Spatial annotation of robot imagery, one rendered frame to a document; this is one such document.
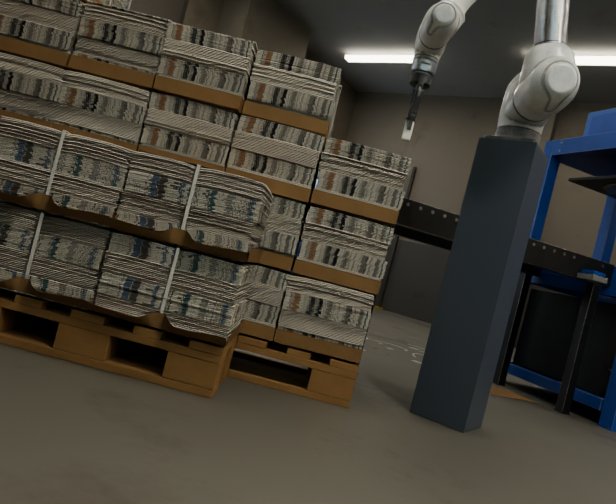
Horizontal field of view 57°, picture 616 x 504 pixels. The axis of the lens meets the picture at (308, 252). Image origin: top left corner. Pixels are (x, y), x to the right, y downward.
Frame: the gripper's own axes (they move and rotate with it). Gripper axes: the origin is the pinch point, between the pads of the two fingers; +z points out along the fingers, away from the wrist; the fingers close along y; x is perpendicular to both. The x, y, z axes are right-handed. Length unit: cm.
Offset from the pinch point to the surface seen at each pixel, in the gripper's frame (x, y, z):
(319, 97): -32.3, 16.8, 1.1
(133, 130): -88, 18, 27
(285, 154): -38.2, 18.8, 22.2
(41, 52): -123, 19, 10
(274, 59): -50, 16, -8
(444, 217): 32, -56, 19
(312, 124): -32.3, 16.7, 10.2
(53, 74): -118, 18, 16
